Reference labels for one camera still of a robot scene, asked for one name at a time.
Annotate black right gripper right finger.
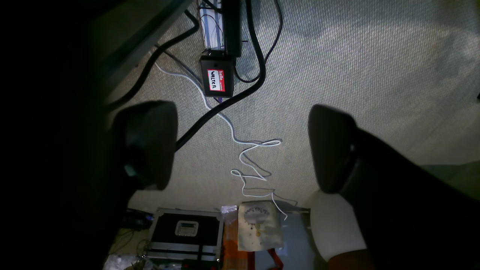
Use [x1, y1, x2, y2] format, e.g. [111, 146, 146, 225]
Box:
[307, 105, 358, 194]

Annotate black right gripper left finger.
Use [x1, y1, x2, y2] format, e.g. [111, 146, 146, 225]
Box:
[112, 100, 178, 190]

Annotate black box with name sticker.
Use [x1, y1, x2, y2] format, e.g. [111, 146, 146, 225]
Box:
[199, 55, 234, 98]

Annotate white round seat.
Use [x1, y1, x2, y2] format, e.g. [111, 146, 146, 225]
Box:
[310, 190, 367, 262]

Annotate black flight case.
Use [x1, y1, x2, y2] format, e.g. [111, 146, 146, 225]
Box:
[144, 208, 224, 263]

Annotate cream printed bag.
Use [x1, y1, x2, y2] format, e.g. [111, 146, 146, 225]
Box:
[238, 201, 284, 252]

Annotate thick black cable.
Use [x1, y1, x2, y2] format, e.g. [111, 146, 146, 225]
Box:
[105, 0, 267, 150]

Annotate white cable on floor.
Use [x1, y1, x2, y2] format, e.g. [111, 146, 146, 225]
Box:
[155, 63, 288, 221]

